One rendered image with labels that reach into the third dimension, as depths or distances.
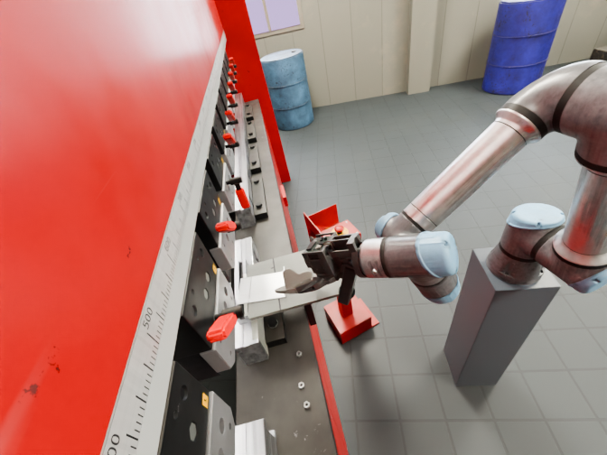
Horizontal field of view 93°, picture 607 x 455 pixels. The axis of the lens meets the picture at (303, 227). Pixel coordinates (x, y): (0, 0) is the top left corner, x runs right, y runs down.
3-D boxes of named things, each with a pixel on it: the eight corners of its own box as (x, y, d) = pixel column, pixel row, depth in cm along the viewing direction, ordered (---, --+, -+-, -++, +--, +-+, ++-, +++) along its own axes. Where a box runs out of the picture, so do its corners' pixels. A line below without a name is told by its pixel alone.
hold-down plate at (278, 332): (287, 343, 77) (284, 338, 75) (268, 348, 77) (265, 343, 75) (275, 263, 100) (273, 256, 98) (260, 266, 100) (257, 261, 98)
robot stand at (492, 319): (480, 348, 148) (528, 243, 98) (496, 385, 135) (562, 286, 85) (443, 349, 151) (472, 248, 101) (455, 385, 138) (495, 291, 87)
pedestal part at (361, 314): (378, 323, 168) (378, 312, 161) (342, 344, 163) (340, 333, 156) (359, 299, 183) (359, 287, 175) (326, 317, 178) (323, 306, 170)
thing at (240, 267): (251, 321, 73) (247, 315, 71) (239, 325, 73) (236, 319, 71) (248, 264, 88) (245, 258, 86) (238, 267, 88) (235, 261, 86)
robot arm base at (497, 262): (526, 246, 97) (536, 225, 91) (553, 283, 86) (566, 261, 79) (478, 251, 99) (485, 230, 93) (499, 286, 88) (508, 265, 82)
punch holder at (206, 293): (235, 374, 43) (185, 314, 32) (180, 389, 43) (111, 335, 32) (235, 293, 54) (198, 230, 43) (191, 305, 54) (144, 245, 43)
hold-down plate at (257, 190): (268, 217, 120) (266, 211, 118) (256, 220, 120) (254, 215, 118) (263, 181, 143) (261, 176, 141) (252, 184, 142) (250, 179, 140)
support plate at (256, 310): (351, 292, 71) (351, 290, 71) (249, 320, 71) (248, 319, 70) (332, 244, 85) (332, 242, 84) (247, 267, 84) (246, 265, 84)
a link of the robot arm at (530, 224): (522, 226, 91) (536, 191, 83) (564, 254, 81) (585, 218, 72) (490, 239, 90) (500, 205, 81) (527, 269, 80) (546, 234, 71)
